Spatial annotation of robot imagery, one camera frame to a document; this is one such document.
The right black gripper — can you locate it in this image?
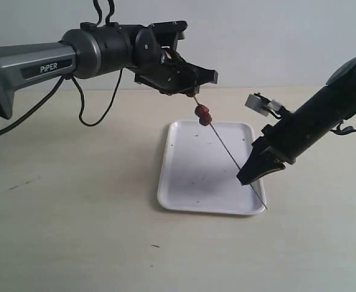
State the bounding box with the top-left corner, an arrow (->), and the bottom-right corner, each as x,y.
237,123 -> 296,185

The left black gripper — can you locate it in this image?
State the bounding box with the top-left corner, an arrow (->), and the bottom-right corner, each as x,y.
134,21 -> 218,95

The thin metal skewer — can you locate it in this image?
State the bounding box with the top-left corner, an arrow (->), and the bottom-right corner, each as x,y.
188,94 -> 268,210

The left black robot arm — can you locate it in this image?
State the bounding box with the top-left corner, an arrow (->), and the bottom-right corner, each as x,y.
0,21 -> 218,136

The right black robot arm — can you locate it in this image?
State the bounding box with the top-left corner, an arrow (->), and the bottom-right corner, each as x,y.
237,57 -> 356,185

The white rectangular plastic tray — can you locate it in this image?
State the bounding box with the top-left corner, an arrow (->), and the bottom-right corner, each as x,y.
157,120 -> 267,216

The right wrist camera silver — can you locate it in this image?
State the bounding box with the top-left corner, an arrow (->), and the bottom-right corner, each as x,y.
245,92 -> 290,120

